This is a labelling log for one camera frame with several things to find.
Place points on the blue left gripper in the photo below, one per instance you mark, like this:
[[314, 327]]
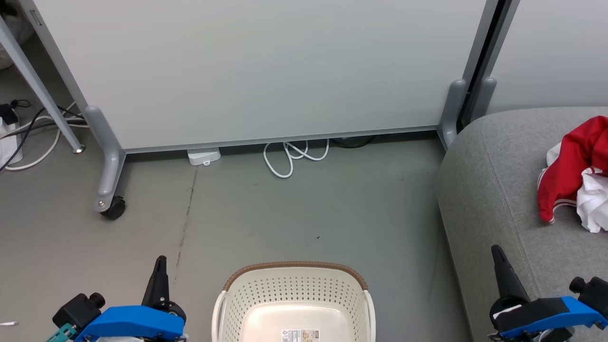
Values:
[[128, 323]]

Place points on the printed basket label sticker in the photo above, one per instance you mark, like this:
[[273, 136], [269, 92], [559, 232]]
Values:
[[300, 336]]

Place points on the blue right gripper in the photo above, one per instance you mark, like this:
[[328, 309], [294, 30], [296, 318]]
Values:
[[546, 316]]

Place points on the narrow white partition panel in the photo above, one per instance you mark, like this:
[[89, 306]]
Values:
[[555, 47]]

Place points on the white power adapter block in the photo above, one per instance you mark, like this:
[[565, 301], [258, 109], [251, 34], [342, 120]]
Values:
[[7, 142]]

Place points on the pale crumpled bag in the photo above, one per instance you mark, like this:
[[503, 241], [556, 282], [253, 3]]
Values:
[[19, 23]]

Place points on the large white partition panel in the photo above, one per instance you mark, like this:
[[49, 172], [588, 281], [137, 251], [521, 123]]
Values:
[[256, 66]]

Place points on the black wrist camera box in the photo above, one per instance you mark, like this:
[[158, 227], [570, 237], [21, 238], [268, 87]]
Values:
[[593, 292], [78, 308]]

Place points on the white power strip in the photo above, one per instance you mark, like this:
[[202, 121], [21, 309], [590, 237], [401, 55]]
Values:
[[204, 156]]

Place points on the grey fabric sofa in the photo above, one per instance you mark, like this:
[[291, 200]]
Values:
[[498, 190]]

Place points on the cream perforated laundry basket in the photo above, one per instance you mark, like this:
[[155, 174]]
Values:
[[294, 294]]

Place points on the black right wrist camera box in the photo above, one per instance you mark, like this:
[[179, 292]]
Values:
[[593, 292]]

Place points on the grey partition foot with caster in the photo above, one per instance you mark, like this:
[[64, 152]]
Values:
[[111, 161]]

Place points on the red garment with white stripes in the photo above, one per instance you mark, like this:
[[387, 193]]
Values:
[[570, 171]]

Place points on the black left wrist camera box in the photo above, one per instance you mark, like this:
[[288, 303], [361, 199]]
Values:
[[78, 308]]

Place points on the grey metal table leg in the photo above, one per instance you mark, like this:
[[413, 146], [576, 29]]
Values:
[[38, 80]]

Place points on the small white floor scrap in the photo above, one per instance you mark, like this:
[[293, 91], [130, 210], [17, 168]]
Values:
[[7, 324]]

